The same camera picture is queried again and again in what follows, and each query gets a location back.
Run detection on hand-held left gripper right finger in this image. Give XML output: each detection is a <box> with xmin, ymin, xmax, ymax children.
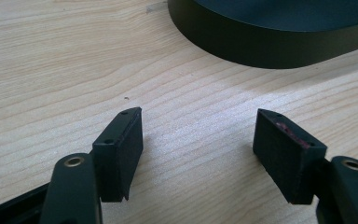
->
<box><xmin>252</xmin><ymin>108</ymin><xmax>328</xmax><ymax>205</ymax></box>

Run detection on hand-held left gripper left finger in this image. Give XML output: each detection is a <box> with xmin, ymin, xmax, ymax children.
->
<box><xmin>91</xmin><ymin>106</ymin><xmax>145</xmax><ymax>203</ymax></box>

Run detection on dark round tray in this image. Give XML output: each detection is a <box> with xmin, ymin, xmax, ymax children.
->
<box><xmin>167</xmin><ymin>0</ymin><xmax>358</xmax><ymax>70</ymax></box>

